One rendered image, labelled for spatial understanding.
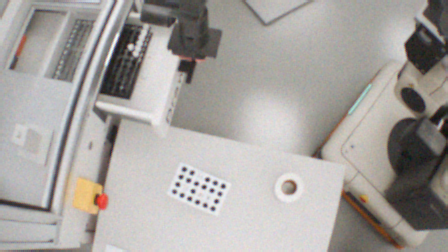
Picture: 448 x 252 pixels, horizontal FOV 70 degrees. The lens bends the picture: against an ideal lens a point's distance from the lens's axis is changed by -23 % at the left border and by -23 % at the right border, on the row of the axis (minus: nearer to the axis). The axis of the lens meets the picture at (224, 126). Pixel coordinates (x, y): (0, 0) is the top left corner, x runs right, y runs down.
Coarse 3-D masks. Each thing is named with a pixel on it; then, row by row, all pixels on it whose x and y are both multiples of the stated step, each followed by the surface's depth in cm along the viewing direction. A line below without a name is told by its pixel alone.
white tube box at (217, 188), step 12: (180, 168) 91; (192, 168) 91; (180, 180) 90; (192, 180) 90; (204, 180) 91; (216, 180) 91; (168, 192) 90; (180, 192) 90; (192, 192) 93; (204, 192) 90; (216, 192) 90; (192, 204) 89; (204, 204) 92; (216, 204) 89; (216, 216) 91
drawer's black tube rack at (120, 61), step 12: (132, 24) 90; (120, 36) 89; (132, 36) 89; (120, 48) 88; (144, 48) 91; (120, 60) 90; (108, 72) 86; (120, 72) 86; (132, 72) 90; (108, 84) 85; (120, 84) 89; (132, 84) 89; (120, 96) 88
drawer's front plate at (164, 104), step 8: (176, 56) 84; (176, 64) 84; (168, 72) 83; (176, 72) 85; (168, 80) 83; (176, 80) 87; (168, 88) 82; (160, 96) 82; (168, 96) 83; (160, 104) 81; (168, 104) 85; (160, 112) 81; (152, 120) 80; (160, 120) 81; (160, 128) 82; (168, 128) 91; (160, 136) 89
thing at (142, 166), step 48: (144, 144) 96; (192, 144) 96; (240, 144) 96; (144, 192) 93; (240, 192) 93; (288, 192) 93; (336, 192) 93; (96, 240) 90; (144, 240) 90; (192, 240) 90; (240, 240) 90; (288, 240) 90
